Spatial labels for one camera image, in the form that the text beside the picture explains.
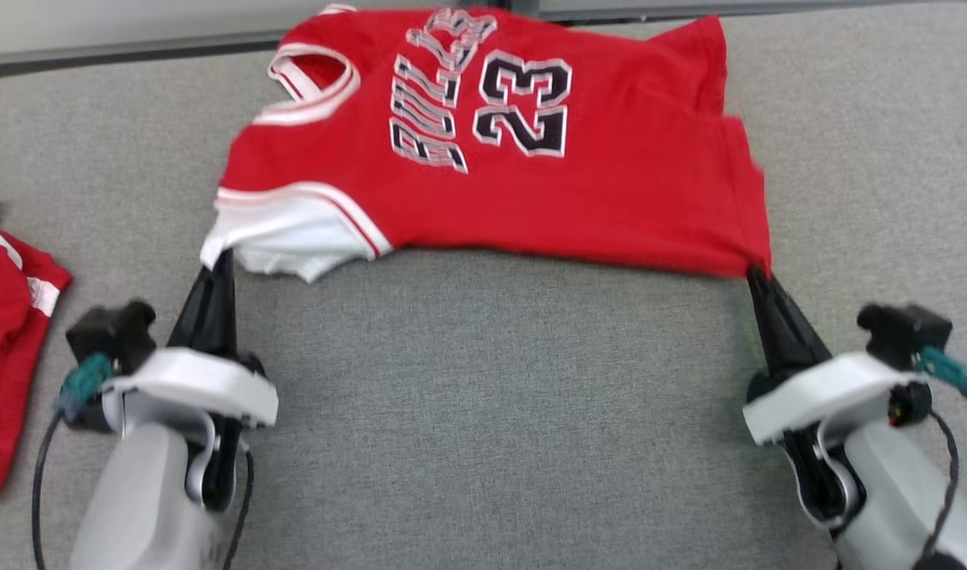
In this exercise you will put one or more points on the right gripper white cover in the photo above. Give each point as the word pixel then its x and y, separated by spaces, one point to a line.
pixel 824 388

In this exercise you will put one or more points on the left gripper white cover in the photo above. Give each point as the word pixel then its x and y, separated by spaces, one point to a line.
pixel 206 384

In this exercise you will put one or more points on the red shorts with white stripe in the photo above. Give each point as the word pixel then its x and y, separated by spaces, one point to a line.
pixel 8 356

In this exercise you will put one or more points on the red basketball jersey number 23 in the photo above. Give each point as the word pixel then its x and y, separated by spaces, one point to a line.
pixel 610 174

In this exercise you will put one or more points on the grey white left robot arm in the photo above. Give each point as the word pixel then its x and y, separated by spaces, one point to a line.
pixel 142 507

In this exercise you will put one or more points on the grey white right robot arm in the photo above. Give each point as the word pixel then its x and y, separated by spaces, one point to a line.
pixel 895 491

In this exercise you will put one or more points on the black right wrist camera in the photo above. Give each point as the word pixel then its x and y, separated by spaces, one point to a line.
pixel 899 328

